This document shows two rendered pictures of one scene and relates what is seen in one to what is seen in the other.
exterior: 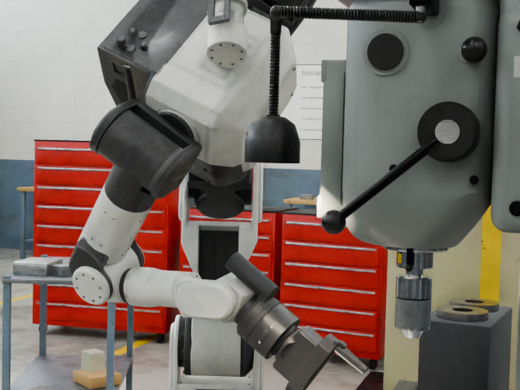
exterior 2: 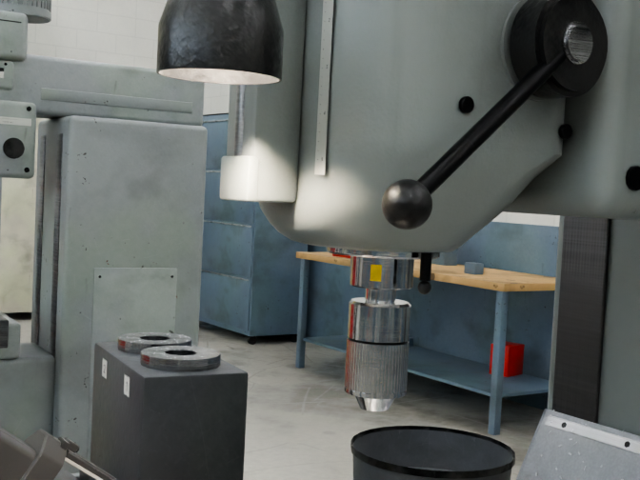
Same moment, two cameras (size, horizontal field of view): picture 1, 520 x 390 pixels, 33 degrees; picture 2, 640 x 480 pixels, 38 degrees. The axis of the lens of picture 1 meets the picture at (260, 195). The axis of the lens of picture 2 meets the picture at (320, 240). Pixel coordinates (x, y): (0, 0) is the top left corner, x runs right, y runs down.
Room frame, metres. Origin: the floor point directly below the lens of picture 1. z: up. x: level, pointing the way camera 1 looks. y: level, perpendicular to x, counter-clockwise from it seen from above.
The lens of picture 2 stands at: (0.76, 0.37, 1.35)
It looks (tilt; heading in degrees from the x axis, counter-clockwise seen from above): 3 degrees down; 308
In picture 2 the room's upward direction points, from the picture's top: 3 degrees clockwise
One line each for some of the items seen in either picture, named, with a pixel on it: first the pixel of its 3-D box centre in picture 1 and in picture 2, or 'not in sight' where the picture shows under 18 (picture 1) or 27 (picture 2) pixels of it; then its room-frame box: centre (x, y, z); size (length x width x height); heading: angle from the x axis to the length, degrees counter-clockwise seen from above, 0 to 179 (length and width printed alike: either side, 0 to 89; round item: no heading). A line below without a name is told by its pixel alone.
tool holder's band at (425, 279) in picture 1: (414, 278); (379, 307); (1.15, -0.21, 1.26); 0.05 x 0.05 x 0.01
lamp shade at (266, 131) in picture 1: (272, 138); (222, 22); (1.14, -0.01, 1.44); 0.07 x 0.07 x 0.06
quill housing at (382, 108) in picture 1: (422, 121); (400, 32); (1.15, -0.21, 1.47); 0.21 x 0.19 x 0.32; 162
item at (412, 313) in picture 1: (412, 305); (377, 353); (1.15, -0.21, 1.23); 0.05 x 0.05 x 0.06
